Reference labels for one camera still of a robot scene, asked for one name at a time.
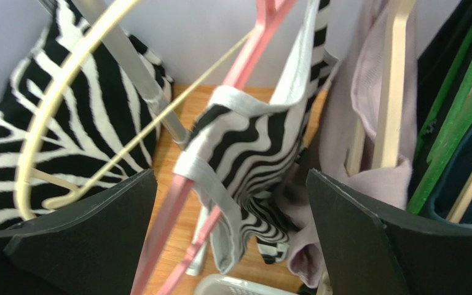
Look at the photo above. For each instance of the pink plastic hanger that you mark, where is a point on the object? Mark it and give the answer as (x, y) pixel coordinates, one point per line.
(270, 15)

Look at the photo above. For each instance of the cream white hanger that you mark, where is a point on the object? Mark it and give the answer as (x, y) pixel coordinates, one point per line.
(26, 169)

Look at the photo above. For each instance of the white metal clothes rack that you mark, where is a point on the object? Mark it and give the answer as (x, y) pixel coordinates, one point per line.
(127, 57)

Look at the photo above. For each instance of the beige hanger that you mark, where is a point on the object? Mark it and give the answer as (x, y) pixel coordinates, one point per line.
(391, 82)

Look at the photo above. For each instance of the zebra striped pillow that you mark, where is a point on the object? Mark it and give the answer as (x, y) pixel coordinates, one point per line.
(99, 113)

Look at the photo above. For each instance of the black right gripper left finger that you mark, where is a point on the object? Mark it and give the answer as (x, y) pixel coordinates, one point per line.
(88, 247)

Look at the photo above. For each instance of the green hanger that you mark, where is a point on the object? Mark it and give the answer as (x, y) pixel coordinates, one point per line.
(434, 154)

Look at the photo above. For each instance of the white plastic laundry basket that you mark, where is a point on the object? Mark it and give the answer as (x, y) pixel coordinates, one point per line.
(217, 284)

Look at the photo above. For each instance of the pink lilac tank top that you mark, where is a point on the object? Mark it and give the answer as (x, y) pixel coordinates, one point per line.
(343, 145)

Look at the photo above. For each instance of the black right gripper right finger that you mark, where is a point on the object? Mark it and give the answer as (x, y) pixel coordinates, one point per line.
(370, 247)

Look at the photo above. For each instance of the black white striped tank top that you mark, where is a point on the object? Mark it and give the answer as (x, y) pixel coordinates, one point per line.
(259, 149)

